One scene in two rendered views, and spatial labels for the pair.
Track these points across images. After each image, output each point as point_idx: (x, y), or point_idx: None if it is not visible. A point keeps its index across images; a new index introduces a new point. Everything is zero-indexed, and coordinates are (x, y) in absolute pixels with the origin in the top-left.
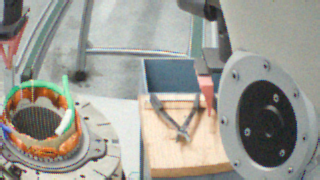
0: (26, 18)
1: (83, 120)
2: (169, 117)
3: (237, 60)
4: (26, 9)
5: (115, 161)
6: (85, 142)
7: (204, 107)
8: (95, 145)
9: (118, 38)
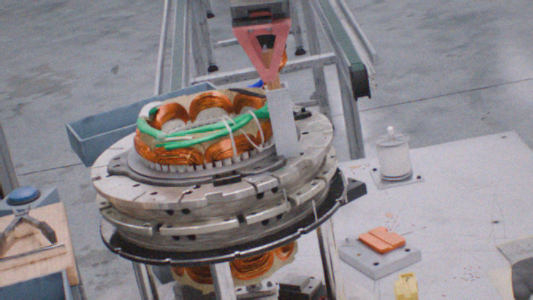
0: (233, 20)
1: (138, 175)
2: (34, 221)
3: None
4: (235, 3)
5: (97, 163)
6: (132, 157)
7: None
8: (120, 161)
9: None
